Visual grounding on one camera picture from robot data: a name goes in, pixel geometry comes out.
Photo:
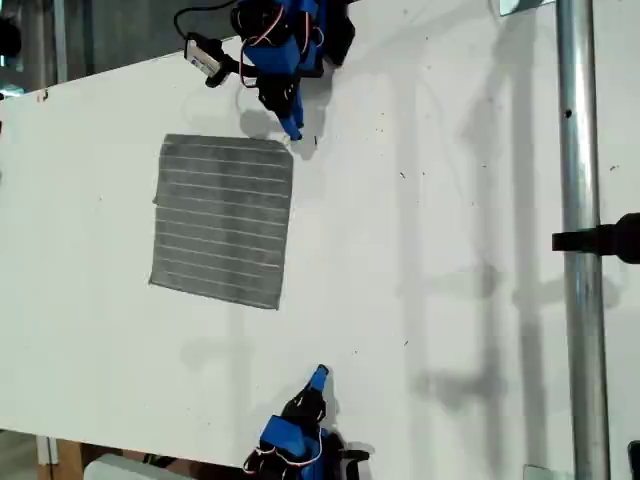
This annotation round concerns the grey striped towel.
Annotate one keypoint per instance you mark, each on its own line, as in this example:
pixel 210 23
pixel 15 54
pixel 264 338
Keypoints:
pixel 220 220

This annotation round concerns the white box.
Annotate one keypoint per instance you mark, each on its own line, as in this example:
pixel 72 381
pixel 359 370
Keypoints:
pixel 125 470

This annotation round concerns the wooden table leg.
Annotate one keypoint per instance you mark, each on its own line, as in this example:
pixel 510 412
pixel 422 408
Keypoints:
pixel 69 460

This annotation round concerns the black round object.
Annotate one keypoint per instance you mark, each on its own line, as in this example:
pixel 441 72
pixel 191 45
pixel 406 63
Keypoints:
pixel 9 37

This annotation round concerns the black clamp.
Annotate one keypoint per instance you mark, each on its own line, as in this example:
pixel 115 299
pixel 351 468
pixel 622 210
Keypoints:
pixel 610 239

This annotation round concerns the small black box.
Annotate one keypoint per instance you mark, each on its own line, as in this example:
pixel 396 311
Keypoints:
pixel 635 460

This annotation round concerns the camera black stalk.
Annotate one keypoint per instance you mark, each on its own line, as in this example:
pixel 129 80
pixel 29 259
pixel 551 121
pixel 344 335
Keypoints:
pixel 227 67

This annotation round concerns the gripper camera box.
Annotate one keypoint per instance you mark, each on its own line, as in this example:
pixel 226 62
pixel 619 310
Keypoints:
pixel 356 462
pixel 202 52

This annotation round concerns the metal corner bracket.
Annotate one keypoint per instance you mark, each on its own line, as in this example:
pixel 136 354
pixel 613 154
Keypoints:
pixel 520 6

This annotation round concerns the white leg bracket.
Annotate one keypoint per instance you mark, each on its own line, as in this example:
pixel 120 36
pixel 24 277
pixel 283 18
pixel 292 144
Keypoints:
pixel 47 452

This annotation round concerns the steel post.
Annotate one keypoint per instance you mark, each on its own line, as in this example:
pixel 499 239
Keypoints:
pixel 582 200

